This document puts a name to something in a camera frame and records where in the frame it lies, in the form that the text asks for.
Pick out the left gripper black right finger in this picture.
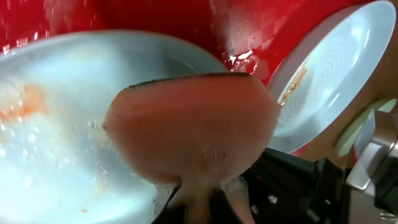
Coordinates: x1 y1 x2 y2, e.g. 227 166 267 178
241 149 349 224

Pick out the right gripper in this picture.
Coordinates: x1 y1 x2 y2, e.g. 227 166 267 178
335 99 397 223

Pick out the light blue plate bottom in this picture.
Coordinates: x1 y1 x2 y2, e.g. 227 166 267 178
1 30 226 223

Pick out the light blue plate top right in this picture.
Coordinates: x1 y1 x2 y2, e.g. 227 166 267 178
267 1 396 153

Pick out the red plastic tray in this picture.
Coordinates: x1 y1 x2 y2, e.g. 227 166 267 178
1 0 362 84

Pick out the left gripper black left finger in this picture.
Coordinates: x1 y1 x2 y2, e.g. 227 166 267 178
151 185 188 224

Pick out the light blue plate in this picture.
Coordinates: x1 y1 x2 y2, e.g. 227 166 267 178
267 1 396 153
1 30 226 223

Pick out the pink sponge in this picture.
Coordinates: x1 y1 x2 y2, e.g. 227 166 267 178
102 72 281 223

